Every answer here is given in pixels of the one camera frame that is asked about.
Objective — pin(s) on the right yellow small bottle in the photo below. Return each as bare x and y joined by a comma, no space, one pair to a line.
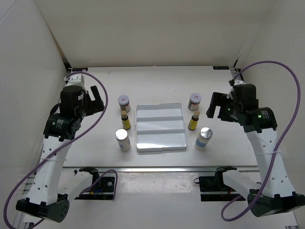
194,121

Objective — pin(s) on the left brown spice jar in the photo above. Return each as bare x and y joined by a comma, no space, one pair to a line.
124,103

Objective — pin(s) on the white silver-cap bottle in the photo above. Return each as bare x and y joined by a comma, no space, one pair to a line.
122,138
203,138

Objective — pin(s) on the left yellow small bottle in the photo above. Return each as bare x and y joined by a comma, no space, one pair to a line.
125,120

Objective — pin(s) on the aluminium front rail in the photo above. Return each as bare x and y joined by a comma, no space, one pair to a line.
167,169

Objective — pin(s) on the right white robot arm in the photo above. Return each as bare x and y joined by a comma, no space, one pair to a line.
276,193

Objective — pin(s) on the right brown spice jar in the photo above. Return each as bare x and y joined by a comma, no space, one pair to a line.
194,102

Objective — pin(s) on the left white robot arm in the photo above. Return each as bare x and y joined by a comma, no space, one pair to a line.
45,199

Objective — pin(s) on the brown spice jar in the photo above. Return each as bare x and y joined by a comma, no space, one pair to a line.
124,103
194,102

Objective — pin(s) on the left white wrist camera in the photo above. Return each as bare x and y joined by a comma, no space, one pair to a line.
75,80

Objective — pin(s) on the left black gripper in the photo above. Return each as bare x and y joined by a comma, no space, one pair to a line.
96,105

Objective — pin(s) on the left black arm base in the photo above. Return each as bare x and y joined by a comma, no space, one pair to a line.
105,185

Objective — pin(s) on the white divided tray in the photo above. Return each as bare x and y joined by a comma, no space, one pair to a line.
160,128

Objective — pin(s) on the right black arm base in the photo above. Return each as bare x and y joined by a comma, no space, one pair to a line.
213,189

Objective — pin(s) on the yellow small bottle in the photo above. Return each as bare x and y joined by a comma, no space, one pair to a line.
125,120
194,121

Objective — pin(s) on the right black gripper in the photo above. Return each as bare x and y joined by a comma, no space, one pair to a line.
219,99

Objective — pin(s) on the right blue corner label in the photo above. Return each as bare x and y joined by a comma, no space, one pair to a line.
221,67

